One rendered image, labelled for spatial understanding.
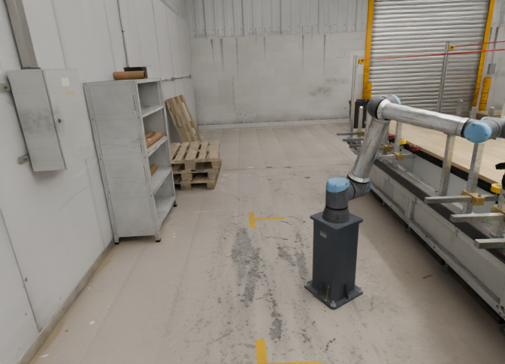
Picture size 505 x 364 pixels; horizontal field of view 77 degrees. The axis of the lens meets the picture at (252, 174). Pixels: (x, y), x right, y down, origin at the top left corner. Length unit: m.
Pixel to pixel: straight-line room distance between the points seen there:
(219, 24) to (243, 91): 1.81
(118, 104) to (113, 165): 0.57
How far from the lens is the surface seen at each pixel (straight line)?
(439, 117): 1.77
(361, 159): 2.20
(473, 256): 2.76
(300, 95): 9.38
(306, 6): 9.53
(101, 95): 3.09
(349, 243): 2.32
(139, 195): 3.21
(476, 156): 2.19
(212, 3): 9.41
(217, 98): 9.26
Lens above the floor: 1.60
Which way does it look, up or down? 18 degrees down
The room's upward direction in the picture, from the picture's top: 3 degrees counter-clockwise
